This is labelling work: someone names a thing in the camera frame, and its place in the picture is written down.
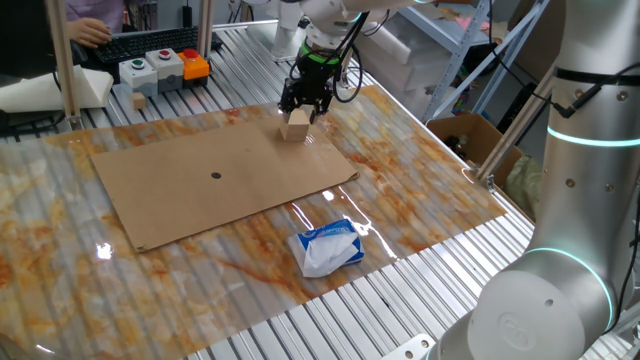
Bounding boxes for grey metal shelf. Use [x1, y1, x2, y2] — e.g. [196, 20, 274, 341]
[399, 0, 551, 124]

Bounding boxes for green flange ring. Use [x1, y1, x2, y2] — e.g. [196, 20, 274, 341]
[299, 42, 344, 65]

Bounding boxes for brown cardboard sheet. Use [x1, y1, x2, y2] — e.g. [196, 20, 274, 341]
[90, 121, 360, 253]

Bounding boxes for black keyboard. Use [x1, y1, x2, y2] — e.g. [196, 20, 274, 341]
[92, 25, 225, 65]

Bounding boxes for orange emergency stop box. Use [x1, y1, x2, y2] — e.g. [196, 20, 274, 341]
[177, 47, 211, 90]

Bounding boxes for short aluminium post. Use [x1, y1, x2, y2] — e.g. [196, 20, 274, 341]
[335, 47, 357, 89]

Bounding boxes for olive green bag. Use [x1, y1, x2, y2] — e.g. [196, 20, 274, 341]
[503, 153, 544, 221]

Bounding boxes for large light wooden block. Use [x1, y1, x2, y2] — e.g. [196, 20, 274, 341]
[278, 108, 311, 143]

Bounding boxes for grey box green button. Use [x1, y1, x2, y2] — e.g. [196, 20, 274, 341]
[118, 57, 160, 98]

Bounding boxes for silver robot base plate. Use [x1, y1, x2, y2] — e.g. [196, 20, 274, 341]
[382, 333, 436, 360]

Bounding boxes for person hand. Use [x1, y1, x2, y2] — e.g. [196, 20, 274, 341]
[67, 17, 113, 50]

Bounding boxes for grey box red button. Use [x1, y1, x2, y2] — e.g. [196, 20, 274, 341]
[144, 47, 185, 94]

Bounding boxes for marble pattern plastic sheet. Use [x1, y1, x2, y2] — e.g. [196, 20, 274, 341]
[0, 84, 509, 360]

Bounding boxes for slanted aluminium frame post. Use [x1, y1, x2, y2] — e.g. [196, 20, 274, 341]
[474, 64, 559, 194]

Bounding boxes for forearm in purple sleeve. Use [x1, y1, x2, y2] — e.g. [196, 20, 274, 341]
[64, 0, 126, 34]

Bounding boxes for blue white tissue pack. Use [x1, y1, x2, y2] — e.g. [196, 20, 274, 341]
[286, 218, 365, 279]

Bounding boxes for black monitor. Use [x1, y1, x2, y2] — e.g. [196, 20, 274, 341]
[0, 0, 89, 81]

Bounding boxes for open cardboard box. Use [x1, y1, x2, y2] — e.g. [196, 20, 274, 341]
[425, 112, 524, 174]

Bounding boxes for tan upright frame post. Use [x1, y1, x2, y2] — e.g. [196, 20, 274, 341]
[44, 0, 84, 131]
[196, 0, 217, 57]

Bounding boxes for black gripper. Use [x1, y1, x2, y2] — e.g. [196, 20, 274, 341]
[277, 60, 339, 125]

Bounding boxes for white foam boxes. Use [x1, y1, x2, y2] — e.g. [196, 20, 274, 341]
[357, 22, 451, 91]

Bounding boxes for white foam piece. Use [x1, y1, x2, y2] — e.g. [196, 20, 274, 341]
[0, 64, 115, 114]

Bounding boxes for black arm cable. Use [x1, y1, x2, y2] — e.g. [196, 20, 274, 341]
[287, 0, 640, 334]

